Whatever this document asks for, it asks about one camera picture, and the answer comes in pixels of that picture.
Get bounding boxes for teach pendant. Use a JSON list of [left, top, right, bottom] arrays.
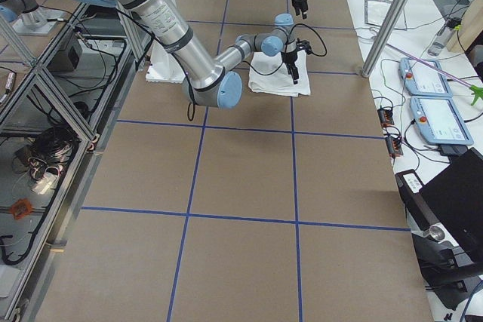
[[410, 96, 474, 146], [398, 57, 453, 98]]

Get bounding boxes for black power adapter box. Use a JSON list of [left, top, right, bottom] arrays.
[[47, 32, 82, 72]]

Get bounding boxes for aluminium frame rack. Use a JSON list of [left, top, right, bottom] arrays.
[[1, 5, 149, 321]]

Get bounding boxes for black box with label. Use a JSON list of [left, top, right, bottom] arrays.
[[395, 169, 424, 202]]

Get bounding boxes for green purple grabber stick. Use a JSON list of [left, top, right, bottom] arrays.
[[386, 43, 482, 106]]

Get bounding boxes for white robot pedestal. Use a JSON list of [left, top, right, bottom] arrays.
[[146, 0, 185, 84]]

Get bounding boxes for white power strip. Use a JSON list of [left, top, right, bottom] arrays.
[[31, 172, 59, 195]]

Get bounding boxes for clear water bottle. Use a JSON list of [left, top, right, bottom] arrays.
[[427, 17, 462, 57]]

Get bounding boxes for black laptop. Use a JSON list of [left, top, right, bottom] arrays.
[[420, 148, 482, 262]]

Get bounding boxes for white printed t-shirt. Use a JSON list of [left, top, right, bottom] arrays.
[[248, 51, 311, 97]]

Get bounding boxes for aluminium frame post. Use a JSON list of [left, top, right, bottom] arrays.
[[360, 0, 408, 78]]

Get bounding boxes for lower teach pendant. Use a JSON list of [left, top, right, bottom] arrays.
[[410, 96, 474, 146]]

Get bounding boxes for upper teach pendant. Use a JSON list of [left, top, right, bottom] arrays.
[[398, 57, 453, 98]]

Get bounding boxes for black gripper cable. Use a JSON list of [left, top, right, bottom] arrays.
[[247, 23, 328, 76]]

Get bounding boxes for plastic bag on table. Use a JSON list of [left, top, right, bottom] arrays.
[[364, 0, 408, 31]]

